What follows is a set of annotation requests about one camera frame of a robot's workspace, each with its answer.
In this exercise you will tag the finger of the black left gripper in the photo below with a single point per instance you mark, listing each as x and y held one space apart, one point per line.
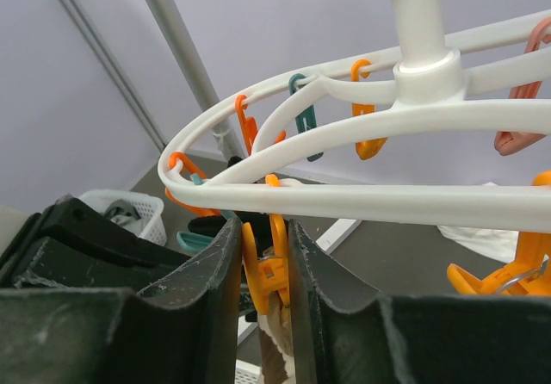
69 245

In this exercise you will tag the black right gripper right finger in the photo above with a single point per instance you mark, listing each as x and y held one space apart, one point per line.
345 331

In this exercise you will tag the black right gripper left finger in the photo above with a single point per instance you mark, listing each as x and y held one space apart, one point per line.
71 316

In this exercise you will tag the brown beige striped socks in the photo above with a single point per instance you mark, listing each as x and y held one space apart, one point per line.
276 343

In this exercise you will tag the teal clothes peg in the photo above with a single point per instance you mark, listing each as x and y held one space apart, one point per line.
201 231

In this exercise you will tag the yellow-orange peg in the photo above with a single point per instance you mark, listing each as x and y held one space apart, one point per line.
271 273
365 149
516 268

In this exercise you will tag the white round clip hanger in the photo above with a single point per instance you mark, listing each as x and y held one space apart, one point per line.
477 79

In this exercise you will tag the white sock on hanger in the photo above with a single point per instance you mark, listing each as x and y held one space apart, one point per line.
499 245

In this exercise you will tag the grey clothes pile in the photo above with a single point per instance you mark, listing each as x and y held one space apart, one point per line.
124 215

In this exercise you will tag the white oval sock basket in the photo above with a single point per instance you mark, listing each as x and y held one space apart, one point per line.
246 373

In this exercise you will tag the white rectangular laundry basket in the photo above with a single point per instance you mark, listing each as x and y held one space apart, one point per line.
149 207

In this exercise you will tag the white drying rack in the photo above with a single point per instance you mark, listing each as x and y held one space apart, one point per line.
174 30

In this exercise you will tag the orange peg left rim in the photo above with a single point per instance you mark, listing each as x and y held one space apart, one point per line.
248 124

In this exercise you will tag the teal peg inner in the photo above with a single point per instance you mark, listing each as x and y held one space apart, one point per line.
306 120

